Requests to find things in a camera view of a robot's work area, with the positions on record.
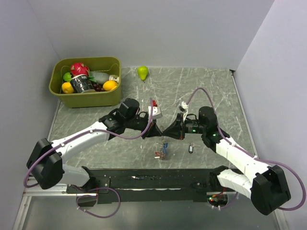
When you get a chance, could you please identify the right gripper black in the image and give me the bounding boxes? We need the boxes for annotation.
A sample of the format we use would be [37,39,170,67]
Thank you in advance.
[162,113,206,140]

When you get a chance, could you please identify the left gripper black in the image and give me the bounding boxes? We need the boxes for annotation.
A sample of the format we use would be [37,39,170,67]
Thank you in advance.
[125,116,162,139]

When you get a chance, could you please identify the metal disc with key rings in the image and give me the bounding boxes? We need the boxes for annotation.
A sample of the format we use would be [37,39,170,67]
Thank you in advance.
[154,135,168,160]

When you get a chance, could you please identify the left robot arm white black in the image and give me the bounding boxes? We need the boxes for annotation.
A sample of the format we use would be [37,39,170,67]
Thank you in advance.
[24,98,162,193]

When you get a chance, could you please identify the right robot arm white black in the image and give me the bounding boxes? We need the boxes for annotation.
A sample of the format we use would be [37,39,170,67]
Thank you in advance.
[163,106,291,215]

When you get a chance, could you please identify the black tag key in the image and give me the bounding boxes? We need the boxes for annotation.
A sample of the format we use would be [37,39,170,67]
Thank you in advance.
[189,143,200,154]

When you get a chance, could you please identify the green pear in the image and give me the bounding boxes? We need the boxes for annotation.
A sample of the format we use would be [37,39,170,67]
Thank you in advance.
[137,66,149,81]

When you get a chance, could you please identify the orange fruit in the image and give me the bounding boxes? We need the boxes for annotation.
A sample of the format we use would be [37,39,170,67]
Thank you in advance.
[103,80,118,91]

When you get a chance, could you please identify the dark red grapes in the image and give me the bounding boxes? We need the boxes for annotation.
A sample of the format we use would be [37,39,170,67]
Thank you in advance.
[92,82,104,92]

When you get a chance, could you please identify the clear plastic bottle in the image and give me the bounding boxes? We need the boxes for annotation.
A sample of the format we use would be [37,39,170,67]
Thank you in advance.
[91,71,119,84]

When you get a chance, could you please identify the olive green plastic bin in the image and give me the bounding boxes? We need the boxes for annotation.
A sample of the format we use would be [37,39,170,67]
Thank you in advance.
[49,57,122,108]

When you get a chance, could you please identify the black printed can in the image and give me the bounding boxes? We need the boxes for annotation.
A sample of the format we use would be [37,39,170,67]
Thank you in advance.
[70,74,95,93]

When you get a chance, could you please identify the yellow lemon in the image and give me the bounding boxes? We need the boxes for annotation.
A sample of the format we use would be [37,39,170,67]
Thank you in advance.
[61,82,74,94]

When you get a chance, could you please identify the red dragon fruit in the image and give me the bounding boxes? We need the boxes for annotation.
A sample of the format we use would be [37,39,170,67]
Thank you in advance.
[70,62,90,77]

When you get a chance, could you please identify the green lime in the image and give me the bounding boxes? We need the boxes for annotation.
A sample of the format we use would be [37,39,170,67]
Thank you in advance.
[63,72,73,82]

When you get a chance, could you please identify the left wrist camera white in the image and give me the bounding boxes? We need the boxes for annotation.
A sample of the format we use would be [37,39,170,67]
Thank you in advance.
[148,100,163,120]

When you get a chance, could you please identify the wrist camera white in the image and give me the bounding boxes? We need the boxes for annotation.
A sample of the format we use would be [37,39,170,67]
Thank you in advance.
[178,101,189,121]
[148,100,163,120]

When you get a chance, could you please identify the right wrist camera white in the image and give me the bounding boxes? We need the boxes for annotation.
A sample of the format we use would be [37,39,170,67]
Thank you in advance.
[178,101,189,121]

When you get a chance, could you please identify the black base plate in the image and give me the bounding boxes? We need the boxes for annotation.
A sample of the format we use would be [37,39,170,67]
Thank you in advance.
[66,169,231,204]

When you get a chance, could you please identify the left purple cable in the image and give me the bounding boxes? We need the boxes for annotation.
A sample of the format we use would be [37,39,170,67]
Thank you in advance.
[23,97,155,219]

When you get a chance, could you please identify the purple cable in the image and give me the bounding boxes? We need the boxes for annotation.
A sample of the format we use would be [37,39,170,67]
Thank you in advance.
[186,87,305,211]
[23,97,155,219]

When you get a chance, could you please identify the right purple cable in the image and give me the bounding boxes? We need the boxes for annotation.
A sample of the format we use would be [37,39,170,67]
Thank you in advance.
[186,87,305,211]

